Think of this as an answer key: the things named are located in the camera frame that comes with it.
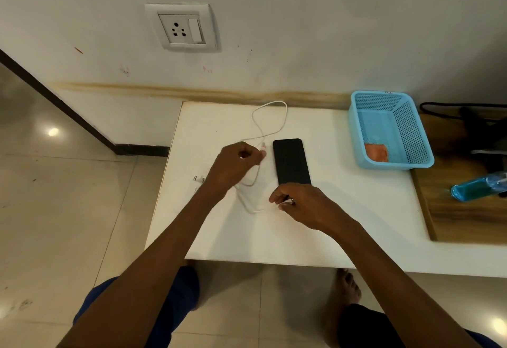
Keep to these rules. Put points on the person's leg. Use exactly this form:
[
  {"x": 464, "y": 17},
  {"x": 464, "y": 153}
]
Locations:
[
  {"x": 180, "y": 296},
  {"x": 356, "y": 320}
]

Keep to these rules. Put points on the white charger adapter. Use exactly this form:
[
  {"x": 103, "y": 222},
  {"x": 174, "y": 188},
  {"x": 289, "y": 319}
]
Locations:
[{"x": 199, "y": 179}]

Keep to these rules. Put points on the brown wooden board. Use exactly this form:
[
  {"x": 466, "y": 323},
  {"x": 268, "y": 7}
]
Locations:
[{"x": 455, "y": 217}]

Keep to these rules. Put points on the person's right leg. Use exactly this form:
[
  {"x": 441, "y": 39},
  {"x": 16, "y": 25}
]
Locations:
[{"x": 356, "y": 320}]

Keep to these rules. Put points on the blue plastic basket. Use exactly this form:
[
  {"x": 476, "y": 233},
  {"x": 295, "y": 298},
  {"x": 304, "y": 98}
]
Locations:
[{"x": 400, "y": 137}]

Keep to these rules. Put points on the person's right forearm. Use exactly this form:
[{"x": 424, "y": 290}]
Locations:
[{"x": 396, "y": 280}]

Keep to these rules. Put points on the person's left forearm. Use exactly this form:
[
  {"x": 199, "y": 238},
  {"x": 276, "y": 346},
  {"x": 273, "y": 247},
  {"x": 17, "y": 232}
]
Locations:
[{"x": 158, "y": 264}]

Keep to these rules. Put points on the person's right hand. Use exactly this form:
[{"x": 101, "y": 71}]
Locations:
[{"x": 311, "y": 207}]

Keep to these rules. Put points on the person's left leg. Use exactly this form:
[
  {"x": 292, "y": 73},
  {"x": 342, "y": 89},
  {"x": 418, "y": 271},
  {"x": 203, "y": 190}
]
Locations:
[{"x": 180, "y": 296}]

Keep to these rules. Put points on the white wall socket plate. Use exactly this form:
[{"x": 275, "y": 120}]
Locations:
[{"x": 182, "y": 28}]

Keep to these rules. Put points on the blue spray bottle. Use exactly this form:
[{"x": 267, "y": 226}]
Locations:
[{"x": 477, "y": 187}]

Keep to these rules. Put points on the person's left fingers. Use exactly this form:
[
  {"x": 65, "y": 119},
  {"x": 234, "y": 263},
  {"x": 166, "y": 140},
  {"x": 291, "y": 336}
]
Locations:
[{"x": 255, "y": 154}]

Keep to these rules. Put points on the black smartphone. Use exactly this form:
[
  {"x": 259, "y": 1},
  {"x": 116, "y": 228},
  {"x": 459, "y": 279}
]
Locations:
[{"x": 291, "y": 161}]

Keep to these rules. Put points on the person's right thumb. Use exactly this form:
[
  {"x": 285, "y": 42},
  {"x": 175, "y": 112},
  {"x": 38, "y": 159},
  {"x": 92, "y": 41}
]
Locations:
[{"x": 287, "y": 208}]

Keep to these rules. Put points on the person's left hand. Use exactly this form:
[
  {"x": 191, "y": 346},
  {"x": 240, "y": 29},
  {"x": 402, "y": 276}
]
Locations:
[{"x": 231, "y": 165}]

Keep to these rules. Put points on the black bag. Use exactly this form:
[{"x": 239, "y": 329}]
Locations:
[{"x": 481, "y": 129}]

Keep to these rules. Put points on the orange cloth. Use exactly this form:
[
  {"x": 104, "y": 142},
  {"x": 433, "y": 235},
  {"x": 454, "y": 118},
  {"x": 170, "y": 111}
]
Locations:
[{"x": 376, "y": 152}]

